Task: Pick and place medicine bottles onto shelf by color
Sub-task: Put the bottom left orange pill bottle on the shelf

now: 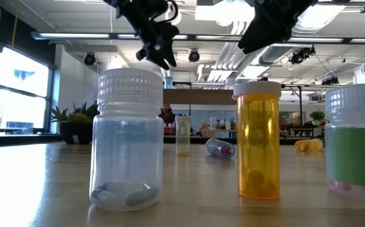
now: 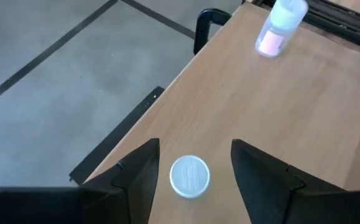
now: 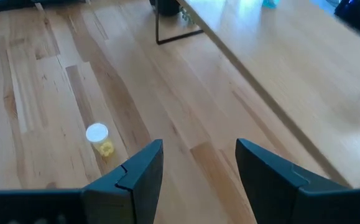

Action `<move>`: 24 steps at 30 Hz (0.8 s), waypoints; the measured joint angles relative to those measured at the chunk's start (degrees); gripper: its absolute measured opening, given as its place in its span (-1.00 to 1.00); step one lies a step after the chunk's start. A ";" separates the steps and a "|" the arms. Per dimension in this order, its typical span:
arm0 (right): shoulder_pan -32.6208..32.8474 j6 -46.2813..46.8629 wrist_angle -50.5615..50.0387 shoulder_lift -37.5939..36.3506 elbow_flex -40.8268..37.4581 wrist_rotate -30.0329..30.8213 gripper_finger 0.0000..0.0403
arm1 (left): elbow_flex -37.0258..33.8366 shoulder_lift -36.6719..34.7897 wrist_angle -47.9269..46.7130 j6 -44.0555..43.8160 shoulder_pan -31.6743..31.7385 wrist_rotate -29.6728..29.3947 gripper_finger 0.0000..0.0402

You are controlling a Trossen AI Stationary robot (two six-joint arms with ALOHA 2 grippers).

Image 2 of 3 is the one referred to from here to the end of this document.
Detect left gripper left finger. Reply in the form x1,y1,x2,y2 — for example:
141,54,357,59
79,138,161,224

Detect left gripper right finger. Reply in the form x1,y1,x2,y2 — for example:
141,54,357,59
230,138,345,224

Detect clear bottle pink pills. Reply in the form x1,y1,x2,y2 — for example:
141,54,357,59
254,0,310,58

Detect black aluminium table frame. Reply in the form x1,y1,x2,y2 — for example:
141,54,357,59
68,0,360,187

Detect wooden shelf black metal frame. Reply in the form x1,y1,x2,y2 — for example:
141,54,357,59
85,0,360,224

